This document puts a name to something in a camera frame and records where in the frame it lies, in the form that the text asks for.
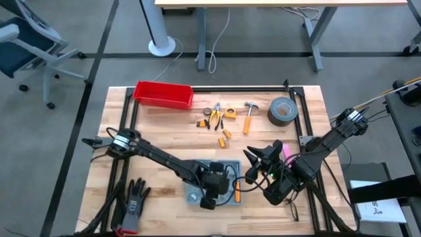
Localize black flat bar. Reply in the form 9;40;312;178
347;174;421;205

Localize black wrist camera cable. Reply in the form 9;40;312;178
215;163;243;207
232;177;269;194

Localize black cart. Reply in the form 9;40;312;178
384;78;421;185

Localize white floor cable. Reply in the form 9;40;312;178
195;7;231;75

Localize yellow white rod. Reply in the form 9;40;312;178
330;77;421;121

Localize grey blue office chair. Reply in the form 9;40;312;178
0;0;86;110

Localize pink white sanding block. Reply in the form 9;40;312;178
281;143;293;165

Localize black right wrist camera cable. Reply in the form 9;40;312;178
232;177;269;194

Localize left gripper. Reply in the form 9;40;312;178
199;161;231;211

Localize black aluminium table frame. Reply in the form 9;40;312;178
108;78;325;236

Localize yellow handled pliers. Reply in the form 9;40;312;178
208;101;223;132

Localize grey chair leg with caster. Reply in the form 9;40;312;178
403;0;421;57

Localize black diagonal frame brace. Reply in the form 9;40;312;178
78;179;132;236
305;180;360;234

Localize dark framed eyeglasses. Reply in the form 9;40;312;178
284;194;302;223

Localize grey floor box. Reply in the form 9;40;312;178
341;163;395;185

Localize black left wrist camera cable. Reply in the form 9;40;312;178
215;163;243;207

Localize white printed paper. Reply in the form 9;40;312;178
349;180;408;224

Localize black grey work glove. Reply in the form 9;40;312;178
115;178;152;236

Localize grey plastic tool case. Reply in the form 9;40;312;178
183;159;244;207

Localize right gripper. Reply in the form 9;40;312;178
243;140;284;184

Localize yellow tape measure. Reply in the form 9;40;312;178
220;107;237;130

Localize pole with round white base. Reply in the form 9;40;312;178
139;0;177;57

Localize grey duct tape roll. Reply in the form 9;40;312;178
267;96;299;128

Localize red plastic bin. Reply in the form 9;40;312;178
133;80;195;111

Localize wooden desk with grey legs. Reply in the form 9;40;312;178
154;0;409;73

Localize orange handled hammer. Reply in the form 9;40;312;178
242;101;260;136

